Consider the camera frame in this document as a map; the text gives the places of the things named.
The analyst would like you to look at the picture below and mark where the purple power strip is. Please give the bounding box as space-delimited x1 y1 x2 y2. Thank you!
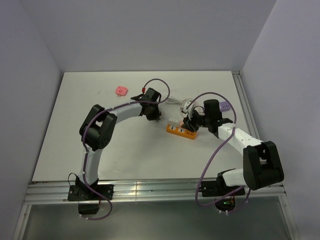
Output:
219 101 231 112

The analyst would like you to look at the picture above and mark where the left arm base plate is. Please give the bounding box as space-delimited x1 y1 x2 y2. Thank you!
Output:
67 184 114 202

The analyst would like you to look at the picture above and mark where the aluminium mounting rail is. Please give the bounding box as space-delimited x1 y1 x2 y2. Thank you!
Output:
22 159 287 206

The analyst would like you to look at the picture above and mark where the white plug adapter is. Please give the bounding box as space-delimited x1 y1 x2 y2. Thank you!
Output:
168 118 180 126

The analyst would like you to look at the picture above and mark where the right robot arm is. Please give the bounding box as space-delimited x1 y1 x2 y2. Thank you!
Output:
181 99 285 195

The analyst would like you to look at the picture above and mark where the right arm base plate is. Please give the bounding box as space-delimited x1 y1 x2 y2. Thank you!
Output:
199 180 240 197

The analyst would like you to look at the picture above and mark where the orange power strip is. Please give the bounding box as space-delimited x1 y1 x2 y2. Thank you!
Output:
166 124 197 140

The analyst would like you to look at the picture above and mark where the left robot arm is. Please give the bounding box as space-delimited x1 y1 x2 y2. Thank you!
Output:
75 88 161 200

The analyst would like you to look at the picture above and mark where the pink plug adapter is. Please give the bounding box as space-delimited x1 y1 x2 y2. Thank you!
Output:
115 86 129 97

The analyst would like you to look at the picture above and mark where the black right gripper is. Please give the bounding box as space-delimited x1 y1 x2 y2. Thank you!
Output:
181 109 211 133

